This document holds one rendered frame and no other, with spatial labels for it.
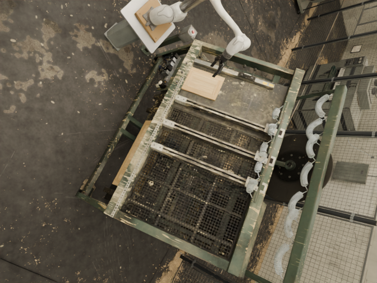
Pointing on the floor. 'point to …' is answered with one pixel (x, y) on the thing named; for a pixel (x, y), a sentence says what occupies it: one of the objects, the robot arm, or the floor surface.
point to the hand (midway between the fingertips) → (212, 71)
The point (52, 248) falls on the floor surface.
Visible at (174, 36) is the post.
